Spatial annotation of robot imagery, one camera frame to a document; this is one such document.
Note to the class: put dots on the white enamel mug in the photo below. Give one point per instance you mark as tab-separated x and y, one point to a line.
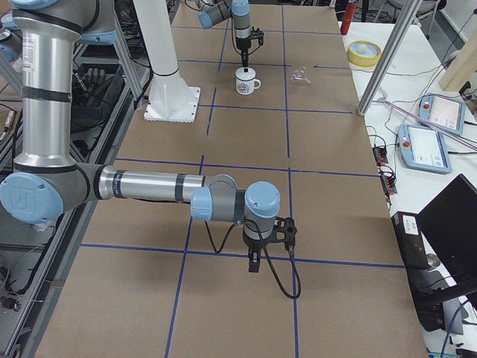
246	81

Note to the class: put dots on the clear plastic funnel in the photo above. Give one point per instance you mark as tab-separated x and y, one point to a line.
299	76

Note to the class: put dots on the red cylinder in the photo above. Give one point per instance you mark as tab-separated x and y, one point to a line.
348	16

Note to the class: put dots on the yellow tape roll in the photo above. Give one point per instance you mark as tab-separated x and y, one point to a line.
363	53

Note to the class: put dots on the near teach pendant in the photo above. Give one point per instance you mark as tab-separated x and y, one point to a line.
423	149

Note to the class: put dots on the teach pendant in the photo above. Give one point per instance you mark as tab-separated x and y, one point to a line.
446	113
423	149

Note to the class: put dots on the far teach pendant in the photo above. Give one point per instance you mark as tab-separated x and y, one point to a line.
446	113

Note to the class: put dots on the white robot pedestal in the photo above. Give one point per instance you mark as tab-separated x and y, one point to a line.
170	98

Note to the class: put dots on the aluminium frame post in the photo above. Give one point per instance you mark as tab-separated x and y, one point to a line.
404	21

